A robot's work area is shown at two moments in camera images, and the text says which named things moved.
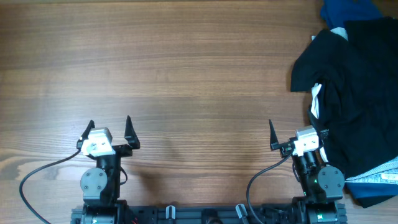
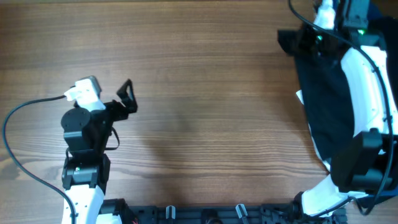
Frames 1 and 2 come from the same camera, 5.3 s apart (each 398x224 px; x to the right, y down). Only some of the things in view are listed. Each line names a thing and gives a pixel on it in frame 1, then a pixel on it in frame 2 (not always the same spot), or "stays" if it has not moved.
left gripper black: x=133 y=140 to x=127 y=98
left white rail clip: x=170 y=212 stays
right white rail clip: x=241 y=210 stays
